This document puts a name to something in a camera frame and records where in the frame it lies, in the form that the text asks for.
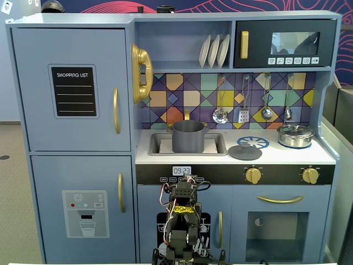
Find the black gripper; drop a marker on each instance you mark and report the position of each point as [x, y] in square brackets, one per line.
[190, 177]

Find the gray round lid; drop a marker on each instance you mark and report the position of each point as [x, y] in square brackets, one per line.
[242, 154]

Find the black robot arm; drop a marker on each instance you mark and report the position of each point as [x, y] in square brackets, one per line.
[182, 237]

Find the steel pot lid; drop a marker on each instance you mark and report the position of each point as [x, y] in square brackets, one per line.
[295, 129]

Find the digital clock display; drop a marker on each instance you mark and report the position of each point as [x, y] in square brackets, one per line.
[181, 170]

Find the gray plastic pot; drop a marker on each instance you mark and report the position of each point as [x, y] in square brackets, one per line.
[187, 138]

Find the black dishwasher sticker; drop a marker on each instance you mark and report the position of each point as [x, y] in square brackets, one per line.
[205, 223]

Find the blue dishwasher door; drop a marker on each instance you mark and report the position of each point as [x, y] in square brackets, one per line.
[146, 198]

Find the grey toy sink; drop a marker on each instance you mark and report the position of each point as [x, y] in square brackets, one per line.
[154, 145]

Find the blue oven door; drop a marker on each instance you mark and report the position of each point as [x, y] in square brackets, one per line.
[240, 198]

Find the gold stove knob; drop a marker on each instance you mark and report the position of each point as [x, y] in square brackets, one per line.
[253, 175]
[310, 175]

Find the gold toy faucet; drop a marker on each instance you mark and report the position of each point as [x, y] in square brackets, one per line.
[187, 114]

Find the silver ladle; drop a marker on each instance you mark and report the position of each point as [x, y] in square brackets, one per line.
[220, 116]

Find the steel slotted spatula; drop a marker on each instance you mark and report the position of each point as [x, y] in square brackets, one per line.
[243, 116]

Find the steel ladle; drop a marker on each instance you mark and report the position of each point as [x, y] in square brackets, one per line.
[266, 113]

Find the steel toy pot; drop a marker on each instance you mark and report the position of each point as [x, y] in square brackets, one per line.
[295, 140]

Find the small steel spoon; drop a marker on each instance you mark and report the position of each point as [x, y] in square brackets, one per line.
[288, 113]

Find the white toy plate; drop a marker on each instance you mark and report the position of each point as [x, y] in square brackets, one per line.
[204, 51]
[214, 51]
[223, 51]

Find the gold toy telephone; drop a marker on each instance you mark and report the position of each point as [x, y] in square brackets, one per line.
[140, 58]

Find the grey ice dispenser sticker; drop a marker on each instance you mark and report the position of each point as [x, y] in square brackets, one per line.
[69, 226]

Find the blue freezer door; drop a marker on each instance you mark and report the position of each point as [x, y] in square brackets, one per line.
[49, 176]

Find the black shopping list board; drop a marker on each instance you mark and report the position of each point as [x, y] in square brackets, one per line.
[74, 92]

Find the black toy microwave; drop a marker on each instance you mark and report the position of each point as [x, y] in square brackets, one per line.
[259, 30]

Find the black round container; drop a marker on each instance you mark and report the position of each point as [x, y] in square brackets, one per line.
[165, 9]

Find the black cup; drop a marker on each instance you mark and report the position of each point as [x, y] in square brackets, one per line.
[140, 9]

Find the blue fridge door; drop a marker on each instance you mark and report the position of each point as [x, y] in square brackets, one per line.
[33, 82]

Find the black floor disc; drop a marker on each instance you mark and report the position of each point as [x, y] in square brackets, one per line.
[4, 157]

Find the blue wooden toy kitchen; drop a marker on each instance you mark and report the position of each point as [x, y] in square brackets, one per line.
[82, 20]

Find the black helmet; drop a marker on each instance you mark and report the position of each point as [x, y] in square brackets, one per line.
[53, 6]

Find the portrait paper on wall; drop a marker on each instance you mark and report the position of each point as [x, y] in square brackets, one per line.
[7, 7]

